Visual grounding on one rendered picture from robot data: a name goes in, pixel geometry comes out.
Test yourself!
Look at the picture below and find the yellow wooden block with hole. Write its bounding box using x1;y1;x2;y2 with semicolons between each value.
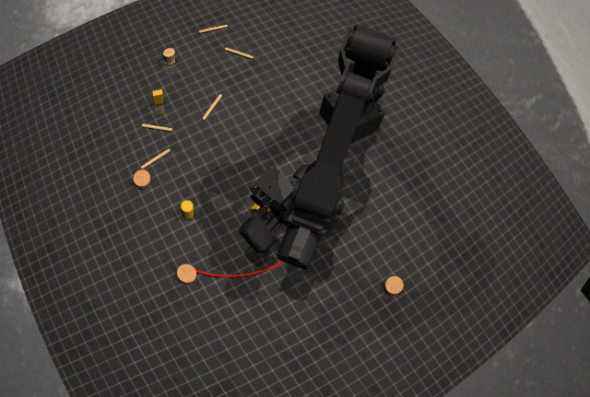
250;204;270;213

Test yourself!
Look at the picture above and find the tan wooden cylinder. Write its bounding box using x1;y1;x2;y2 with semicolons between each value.
163;48;175;65

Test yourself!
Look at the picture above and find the round wooden disc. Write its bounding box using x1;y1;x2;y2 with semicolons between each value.
133;169;151;189
383;276;404;296

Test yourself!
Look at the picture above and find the small yellow block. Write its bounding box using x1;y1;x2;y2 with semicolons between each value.
152;89;164;105

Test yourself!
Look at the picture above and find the round wooden button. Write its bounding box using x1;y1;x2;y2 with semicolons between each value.
177;264;197;285

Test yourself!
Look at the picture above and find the yellow cylinder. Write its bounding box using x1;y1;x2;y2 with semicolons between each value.
182;201;194;219

